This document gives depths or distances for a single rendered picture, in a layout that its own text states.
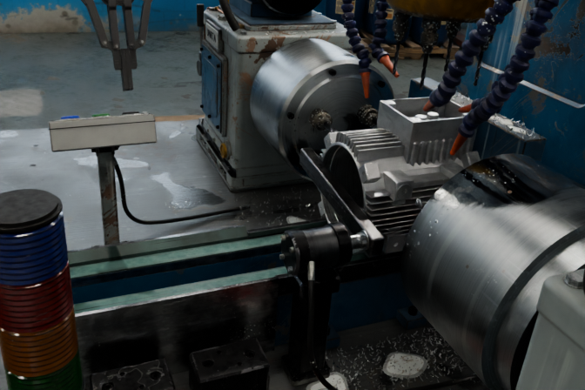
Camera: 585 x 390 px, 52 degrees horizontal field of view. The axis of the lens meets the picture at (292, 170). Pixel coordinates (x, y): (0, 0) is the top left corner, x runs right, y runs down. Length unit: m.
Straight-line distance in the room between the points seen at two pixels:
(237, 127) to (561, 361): 0.92
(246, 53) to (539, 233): 0.79
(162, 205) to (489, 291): 0.85
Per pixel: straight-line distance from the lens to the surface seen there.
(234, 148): 1.36
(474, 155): 0.98
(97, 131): 1.06
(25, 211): 0.49
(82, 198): 1.40
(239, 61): 1.28
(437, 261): 0.72
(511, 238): 0.67
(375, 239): 0.82
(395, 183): 0.87
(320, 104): 1.12
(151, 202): 1.36
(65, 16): 6.40
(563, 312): 0.56
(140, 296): 0.89
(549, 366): 0.60
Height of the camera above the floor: 1.45
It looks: 25 degrees down
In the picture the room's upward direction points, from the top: 4 degrees clockwise
